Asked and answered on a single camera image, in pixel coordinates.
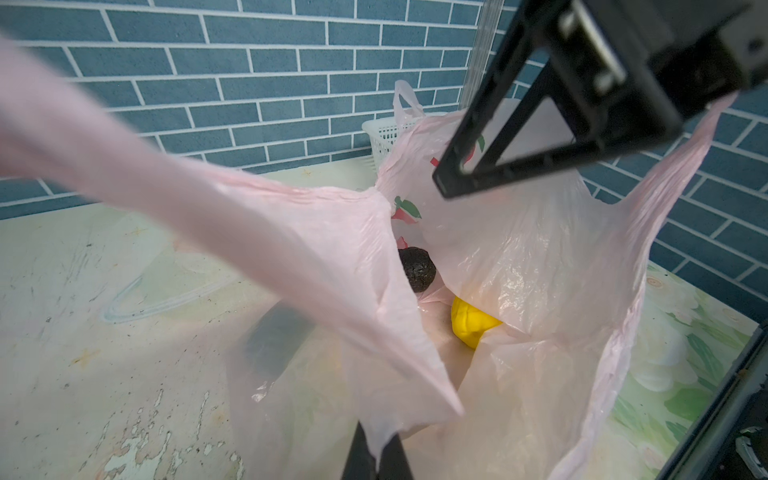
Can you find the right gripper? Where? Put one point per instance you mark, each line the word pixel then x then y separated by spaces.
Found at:
pixel 629 75

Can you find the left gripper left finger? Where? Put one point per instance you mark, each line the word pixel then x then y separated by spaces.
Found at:
pixel 360 464

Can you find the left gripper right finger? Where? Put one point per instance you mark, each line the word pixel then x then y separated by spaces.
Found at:
pixel 394 463

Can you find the white perforated plastic basket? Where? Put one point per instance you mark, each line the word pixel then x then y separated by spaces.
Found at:
pixel 382 134

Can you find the pink plastic bag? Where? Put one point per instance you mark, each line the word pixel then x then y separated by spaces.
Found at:
pixel 563 273

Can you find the dark avocado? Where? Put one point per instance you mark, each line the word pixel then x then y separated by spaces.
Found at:
pixel 418 268

